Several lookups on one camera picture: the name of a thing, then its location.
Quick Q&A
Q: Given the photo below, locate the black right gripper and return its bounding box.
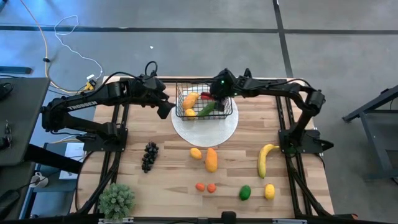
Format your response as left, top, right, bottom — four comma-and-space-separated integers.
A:
209, 68, 239, 112

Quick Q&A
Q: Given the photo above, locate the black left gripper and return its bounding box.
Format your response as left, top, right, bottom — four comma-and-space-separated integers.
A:
135, 73, 177, 120

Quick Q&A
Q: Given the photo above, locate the green cucumber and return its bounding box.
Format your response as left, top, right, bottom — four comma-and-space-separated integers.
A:
197, 101, 217, 118

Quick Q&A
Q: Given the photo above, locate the yellow-orange mango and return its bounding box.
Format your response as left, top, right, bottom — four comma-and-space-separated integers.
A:
182, 91, 200, 110

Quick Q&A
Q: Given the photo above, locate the black grape bunch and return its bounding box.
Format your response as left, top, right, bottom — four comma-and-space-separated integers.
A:
141, 141, 160, 174

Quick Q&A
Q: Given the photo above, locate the small yellow-orange fruit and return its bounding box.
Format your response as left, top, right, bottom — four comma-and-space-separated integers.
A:
190, 147, 203, 161

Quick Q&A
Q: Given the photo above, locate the green lime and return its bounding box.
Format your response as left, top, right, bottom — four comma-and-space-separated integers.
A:
239, 184, 252, 202

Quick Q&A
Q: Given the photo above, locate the white round plate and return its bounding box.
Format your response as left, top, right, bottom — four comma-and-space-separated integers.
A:
170, 83, 239, 148

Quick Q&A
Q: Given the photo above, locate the yellow banana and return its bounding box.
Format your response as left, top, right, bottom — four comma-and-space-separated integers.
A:
257, 143, 280, 179

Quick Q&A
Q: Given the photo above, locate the white paper sheet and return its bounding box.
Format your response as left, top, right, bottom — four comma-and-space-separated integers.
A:
58, 142, 85, 180

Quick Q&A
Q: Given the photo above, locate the artificial green plant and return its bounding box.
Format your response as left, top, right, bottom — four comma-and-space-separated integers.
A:
98, 182, 136, 222

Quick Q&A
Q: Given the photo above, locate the black rounded object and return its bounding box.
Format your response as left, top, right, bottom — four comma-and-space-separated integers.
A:
221, 211, 238, 224

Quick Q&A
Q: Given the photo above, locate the black diagonal beam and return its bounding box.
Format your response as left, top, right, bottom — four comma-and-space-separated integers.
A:
24, 143, 83, 175

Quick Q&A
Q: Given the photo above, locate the dark side table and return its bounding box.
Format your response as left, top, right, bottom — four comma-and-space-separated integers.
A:
0, 77, 51, 166

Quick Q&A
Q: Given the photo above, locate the white mug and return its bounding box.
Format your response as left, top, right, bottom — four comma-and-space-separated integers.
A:
30, 171, 50, 189

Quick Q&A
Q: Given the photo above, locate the dark metal bench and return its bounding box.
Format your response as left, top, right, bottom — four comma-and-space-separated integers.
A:
342, 84, 398, 182

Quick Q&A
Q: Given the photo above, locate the black flat bar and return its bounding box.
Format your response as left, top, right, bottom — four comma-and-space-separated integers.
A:
0, 65, 33, 75

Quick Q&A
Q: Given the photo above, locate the black wire basket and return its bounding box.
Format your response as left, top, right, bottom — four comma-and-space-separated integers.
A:
175, 81, 234, 121

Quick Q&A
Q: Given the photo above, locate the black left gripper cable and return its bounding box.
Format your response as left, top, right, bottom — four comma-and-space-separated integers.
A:
96, 60, 159, 94

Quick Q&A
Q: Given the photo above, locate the black aluminium table frame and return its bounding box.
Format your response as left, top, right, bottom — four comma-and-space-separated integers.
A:
70, 76, 358, 223

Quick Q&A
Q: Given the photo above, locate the white floor cable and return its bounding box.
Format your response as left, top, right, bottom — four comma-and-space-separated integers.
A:
53, 14, 104, 80

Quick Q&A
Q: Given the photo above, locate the silver frame bracket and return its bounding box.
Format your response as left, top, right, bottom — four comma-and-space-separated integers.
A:
272, 219, 308, 224
98, 217, 135, 224

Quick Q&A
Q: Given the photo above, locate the orange floor cable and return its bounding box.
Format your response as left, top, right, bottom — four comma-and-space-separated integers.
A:
19, 0, 91, 95

